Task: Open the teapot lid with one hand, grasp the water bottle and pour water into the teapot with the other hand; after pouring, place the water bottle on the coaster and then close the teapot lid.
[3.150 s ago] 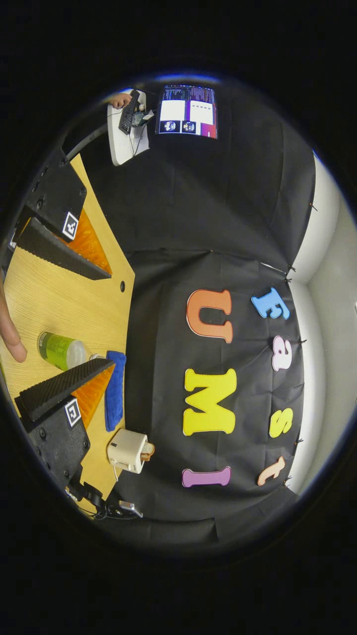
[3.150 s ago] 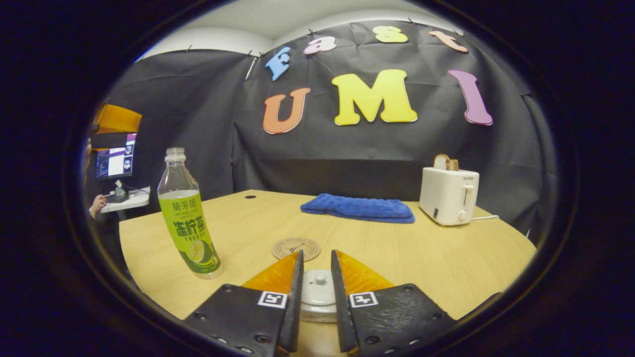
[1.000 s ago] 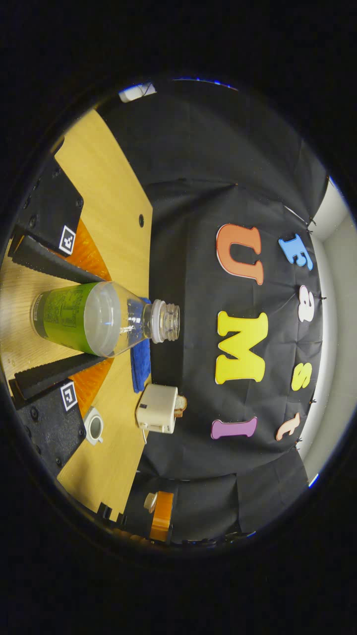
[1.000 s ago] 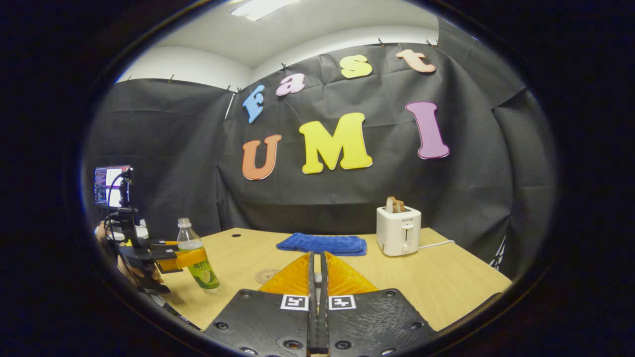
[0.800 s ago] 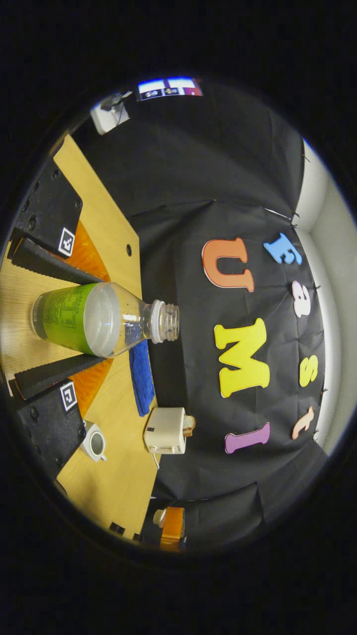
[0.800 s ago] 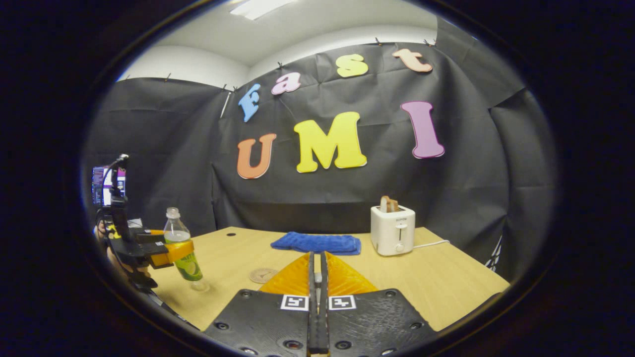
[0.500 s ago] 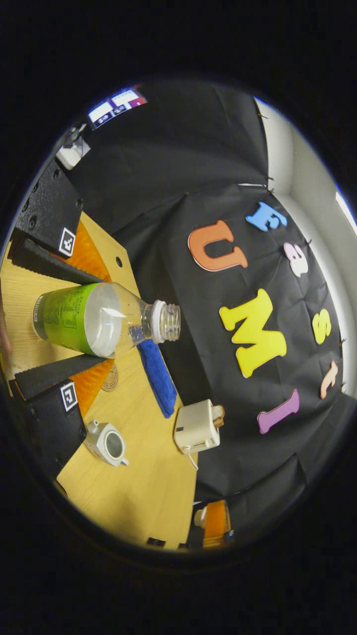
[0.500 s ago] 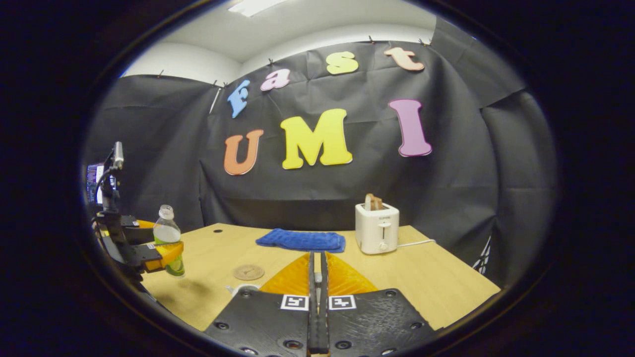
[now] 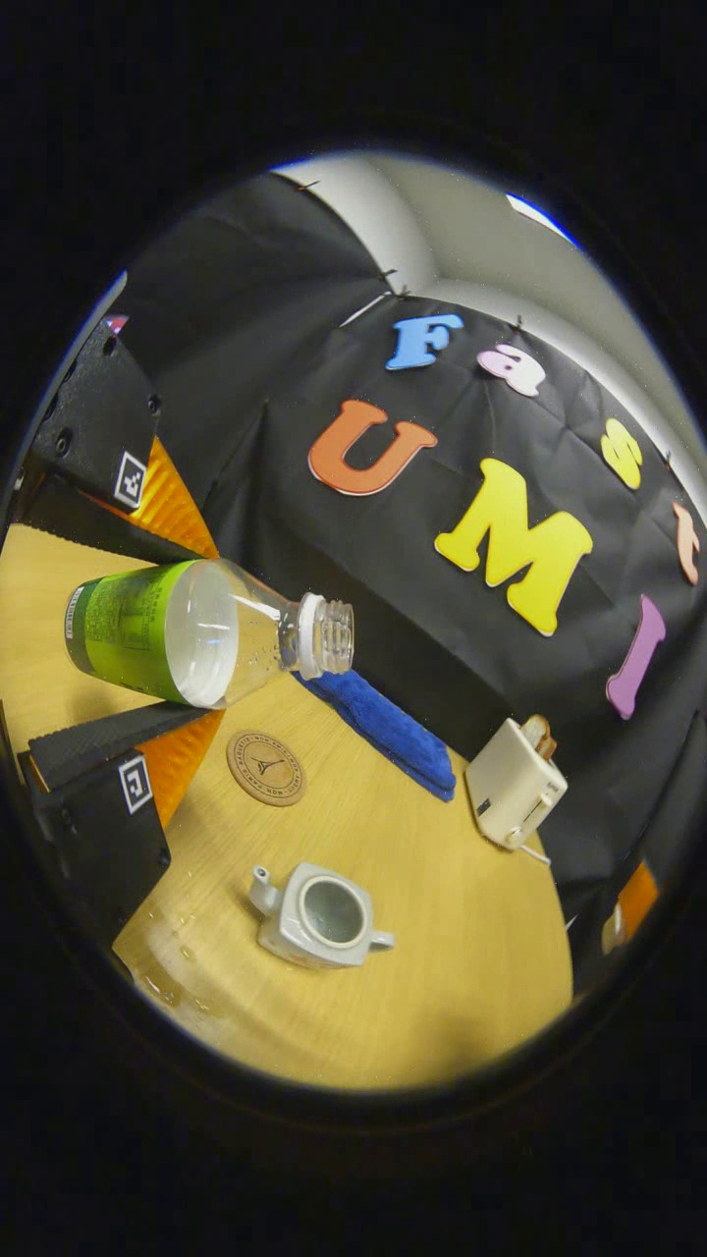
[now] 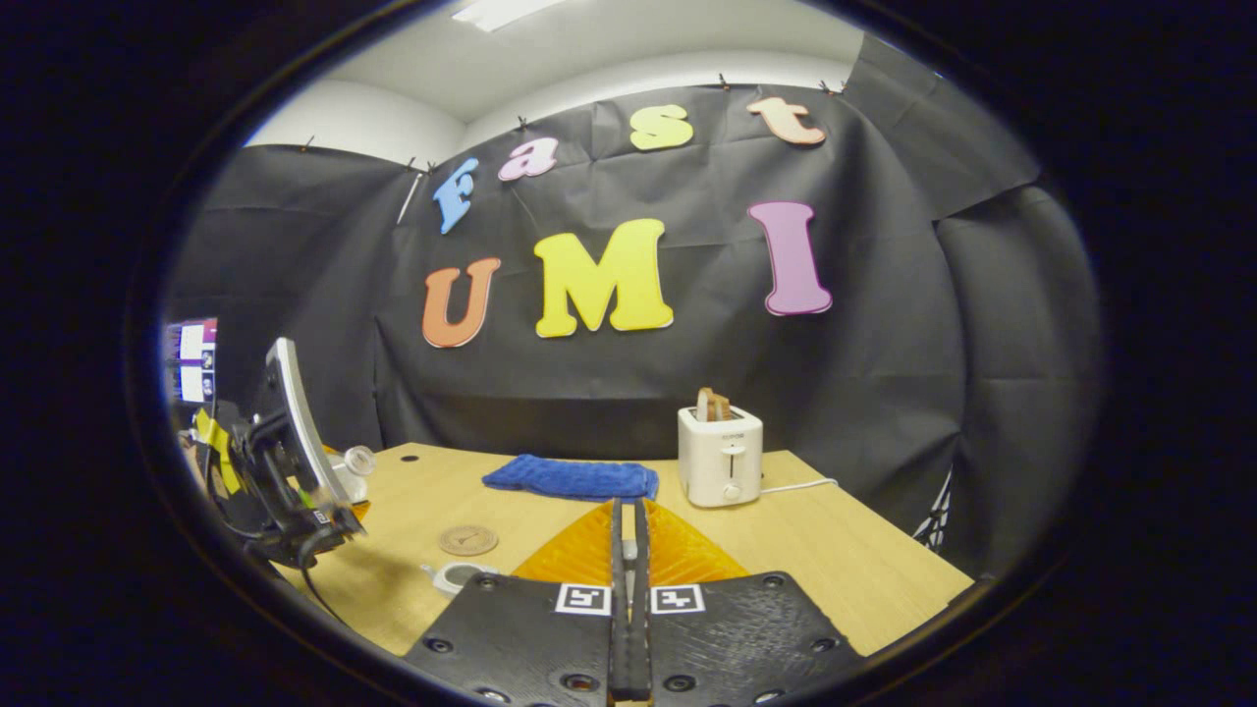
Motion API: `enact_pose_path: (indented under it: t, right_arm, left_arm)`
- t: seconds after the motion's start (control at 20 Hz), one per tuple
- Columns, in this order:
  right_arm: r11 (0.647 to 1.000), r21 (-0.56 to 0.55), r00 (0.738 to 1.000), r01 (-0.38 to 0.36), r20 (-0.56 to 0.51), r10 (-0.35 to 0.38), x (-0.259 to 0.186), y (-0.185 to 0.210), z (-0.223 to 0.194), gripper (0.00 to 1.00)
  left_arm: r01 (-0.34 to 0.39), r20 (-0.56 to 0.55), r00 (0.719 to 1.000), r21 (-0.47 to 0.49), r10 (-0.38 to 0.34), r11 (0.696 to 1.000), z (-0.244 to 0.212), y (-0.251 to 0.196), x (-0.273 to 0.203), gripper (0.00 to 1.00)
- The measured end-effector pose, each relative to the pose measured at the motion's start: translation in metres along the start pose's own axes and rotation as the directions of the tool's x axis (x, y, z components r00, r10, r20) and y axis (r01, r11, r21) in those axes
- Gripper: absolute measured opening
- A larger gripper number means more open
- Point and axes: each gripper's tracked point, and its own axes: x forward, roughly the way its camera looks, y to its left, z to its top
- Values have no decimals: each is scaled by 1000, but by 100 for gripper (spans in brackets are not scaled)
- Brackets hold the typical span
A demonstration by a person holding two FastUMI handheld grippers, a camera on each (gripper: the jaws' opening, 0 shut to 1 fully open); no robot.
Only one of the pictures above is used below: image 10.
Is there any ceiling light panel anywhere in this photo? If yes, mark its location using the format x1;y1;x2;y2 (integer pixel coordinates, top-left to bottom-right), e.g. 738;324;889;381
450;0;569;33

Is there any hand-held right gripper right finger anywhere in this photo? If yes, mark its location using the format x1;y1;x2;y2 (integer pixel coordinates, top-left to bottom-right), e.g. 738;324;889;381
628;498;867;707

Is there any white toaster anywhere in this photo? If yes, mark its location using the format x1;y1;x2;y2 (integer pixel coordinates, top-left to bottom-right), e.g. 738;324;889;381
677;405;765;509

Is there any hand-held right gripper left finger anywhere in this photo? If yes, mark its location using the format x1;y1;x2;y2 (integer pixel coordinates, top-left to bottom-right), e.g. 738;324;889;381
403;498;631;707

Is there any blue towel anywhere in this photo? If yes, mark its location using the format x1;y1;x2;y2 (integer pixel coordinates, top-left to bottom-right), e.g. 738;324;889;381
481;454;660;503

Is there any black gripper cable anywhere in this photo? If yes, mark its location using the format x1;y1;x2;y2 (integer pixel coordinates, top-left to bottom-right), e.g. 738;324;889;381
293;535;356;631

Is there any white lattice object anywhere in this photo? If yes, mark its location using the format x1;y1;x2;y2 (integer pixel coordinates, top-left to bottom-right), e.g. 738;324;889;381
911;469;956;553

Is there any computer monitor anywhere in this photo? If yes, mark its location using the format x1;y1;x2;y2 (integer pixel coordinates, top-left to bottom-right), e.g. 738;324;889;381
162;316;220;407

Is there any black backdrop cloth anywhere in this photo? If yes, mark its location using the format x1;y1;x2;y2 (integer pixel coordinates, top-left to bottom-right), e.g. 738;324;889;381
160;34;1106;582

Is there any round cork coaster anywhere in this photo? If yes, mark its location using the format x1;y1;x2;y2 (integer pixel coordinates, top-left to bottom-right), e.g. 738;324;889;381
438;525;500;558

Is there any green label water bottle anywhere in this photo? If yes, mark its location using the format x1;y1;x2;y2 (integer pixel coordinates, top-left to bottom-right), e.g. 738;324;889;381
295;444;380;512

